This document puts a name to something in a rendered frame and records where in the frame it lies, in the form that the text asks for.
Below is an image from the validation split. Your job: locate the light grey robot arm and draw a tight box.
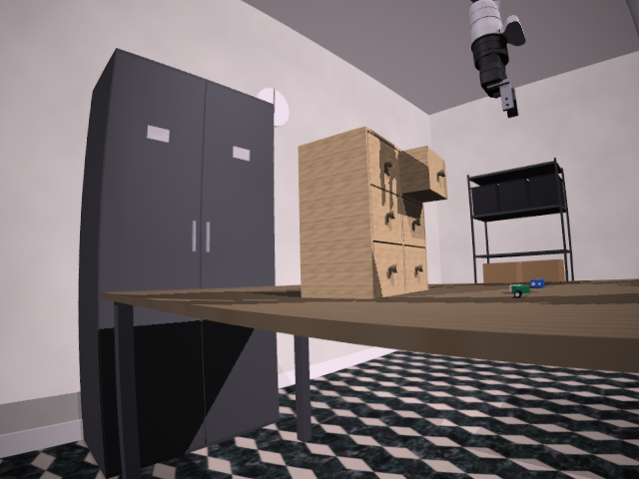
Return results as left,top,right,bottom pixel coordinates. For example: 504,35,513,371
468,0,639,38

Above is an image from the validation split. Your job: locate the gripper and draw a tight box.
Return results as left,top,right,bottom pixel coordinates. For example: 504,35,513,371
470,15,526,118

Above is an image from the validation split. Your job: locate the green and white eraser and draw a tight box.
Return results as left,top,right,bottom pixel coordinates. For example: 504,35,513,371
509,284,530,293

